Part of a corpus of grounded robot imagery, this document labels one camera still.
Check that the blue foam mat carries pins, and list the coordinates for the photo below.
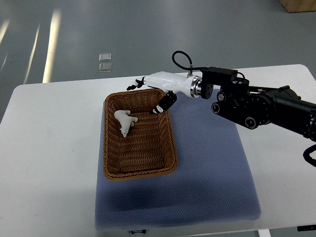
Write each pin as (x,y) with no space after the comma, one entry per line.
(212,183)

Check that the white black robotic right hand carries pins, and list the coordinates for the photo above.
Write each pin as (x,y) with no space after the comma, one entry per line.
(172,84)

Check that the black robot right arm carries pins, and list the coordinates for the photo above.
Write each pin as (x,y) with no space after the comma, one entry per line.
(252,106)

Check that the lower metal floor plate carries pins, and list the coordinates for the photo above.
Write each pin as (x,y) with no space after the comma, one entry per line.
(105,67)

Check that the black table control panel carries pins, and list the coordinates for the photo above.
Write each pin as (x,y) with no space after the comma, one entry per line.
(306,228)

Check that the white toy bear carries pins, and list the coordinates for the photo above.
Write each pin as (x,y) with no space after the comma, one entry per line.
(126,121)

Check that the black label tag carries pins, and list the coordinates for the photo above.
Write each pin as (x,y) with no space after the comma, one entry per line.
(138,232)

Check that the brown cardboard box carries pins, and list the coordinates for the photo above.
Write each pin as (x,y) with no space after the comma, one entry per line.
(298,6)

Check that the upper metal floor plate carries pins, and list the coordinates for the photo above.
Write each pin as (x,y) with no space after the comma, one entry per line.
(105,57)

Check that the metal floor plate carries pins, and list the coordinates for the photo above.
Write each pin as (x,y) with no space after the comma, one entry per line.
(105,57)
(105,67)

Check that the brown wicker basket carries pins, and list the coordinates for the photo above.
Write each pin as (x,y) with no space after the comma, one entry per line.
(149,148)

